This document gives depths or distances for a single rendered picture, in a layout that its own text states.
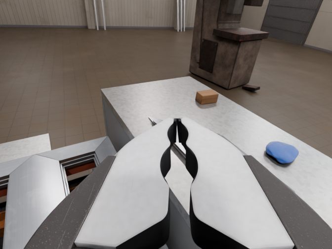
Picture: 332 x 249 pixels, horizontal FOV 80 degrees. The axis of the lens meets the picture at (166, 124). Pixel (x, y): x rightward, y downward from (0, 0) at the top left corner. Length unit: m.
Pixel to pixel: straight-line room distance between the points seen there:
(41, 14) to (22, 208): 9.50
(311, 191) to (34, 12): 10.01
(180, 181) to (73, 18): 9.71
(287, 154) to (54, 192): 0.85
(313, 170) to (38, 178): 1.02
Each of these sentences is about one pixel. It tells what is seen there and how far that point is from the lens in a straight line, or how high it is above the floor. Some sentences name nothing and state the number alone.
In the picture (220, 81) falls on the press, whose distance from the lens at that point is 4.17.
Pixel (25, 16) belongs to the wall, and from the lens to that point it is 10.19.
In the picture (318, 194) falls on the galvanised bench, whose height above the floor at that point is 1.05.
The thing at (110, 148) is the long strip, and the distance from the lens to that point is 1.02.
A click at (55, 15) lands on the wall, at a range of 10.09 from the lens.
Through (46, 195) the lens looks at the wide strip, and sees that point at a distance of 0.90.
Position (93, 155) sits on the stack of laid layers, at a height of 0.84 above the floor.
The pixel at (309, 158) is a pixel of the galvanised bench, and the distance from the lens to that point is 0.90.
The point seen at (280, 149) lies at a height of 1.08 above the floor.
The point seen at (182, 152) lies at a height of 1.07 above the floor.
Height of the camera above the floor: 1.52
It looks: 33 degrees down
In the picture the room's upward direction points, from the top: 5 degrees clockwise
